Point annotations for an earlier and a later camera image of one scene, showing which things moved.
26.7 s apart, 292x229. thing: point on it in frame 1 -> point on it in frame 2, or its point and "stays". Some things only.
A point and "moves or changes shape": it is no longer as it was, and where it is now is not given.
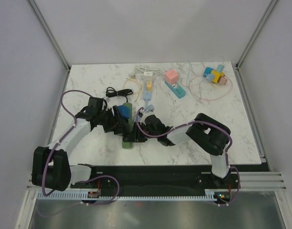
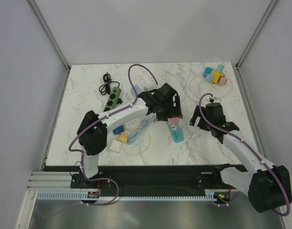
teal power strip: x=176 y=89 moves or changes shape
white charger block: x=148 y=76 -> x=115 y=145
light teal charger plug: x=220 y=67 stays
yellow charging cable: x=141 y=88 -> x=145 y=151
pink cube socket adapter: x=171 y=77 -> x=173 y=120
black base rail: x=157 y=179 stays
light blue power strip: x=147 y=95 moves or changes shape
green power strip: x=126 y=145 -> x=113 y=99
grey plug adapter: x=223 y=80 stays
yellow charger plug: x=149 y=86 moves or changes shape
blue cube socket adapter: x=125 y=111 moves or changes shape
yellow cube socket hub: x=216 y=75 stays
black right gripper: x=135 y=136 -> x=193 y=119
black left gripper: x=110 y=128 -> x=174 y=112
